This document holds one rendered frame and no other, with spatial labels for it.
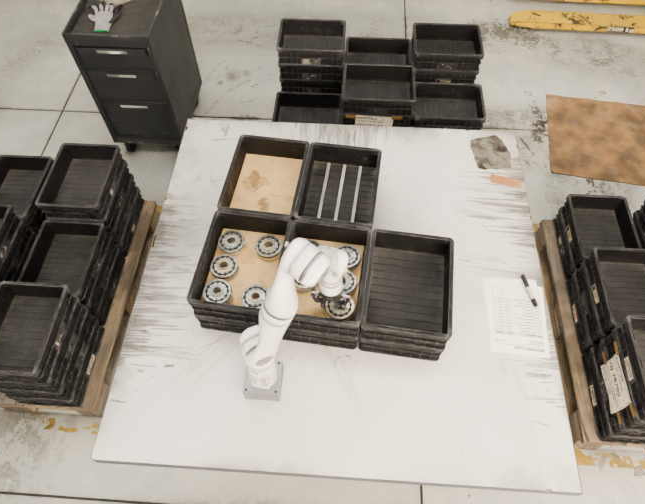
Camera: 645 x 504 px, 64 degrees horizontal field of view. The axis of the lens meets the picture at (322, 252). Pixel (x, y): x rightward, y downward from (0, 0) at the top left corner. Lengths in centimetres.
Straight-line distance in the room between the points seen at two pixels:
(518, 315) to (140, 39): 221
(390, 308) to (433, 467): 54
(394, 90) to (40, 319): 216
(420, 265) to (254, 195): 73
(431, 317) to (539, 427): 51
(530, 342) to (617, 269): 86
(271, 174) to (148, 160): 150
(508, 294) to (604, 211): 115
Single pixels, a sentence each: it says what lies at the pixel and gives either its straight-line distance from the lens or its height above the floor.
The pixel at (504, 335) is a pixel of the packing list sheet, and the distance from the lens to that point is 207.
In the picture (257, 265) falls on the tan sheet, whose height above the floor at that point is 83.
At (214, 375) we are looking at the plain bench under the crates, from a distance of 195.
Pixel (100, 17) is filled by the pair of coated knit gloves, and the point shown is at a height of 89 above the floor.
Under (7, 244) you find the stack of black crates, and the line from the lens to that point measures 281.
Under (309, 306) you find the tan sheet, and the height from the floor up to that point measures 83.
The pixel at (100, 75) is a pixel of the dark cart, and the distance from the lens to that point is 321.
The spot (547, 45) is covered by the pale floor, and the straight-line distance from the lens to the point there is 458.
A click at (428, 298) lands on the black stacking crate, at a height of 83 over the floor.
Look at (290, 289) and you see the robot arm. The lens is 132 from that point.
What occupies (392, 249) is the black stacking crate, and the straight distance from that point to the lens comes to 200.
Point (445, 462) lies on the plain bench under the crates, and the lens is 187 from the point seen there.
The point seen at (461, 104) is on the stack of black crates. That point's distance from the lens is 328.
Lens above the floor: 250
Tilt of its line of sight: 58 degrees down
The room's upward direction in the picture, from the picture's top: 1 degrees counter-clockwise
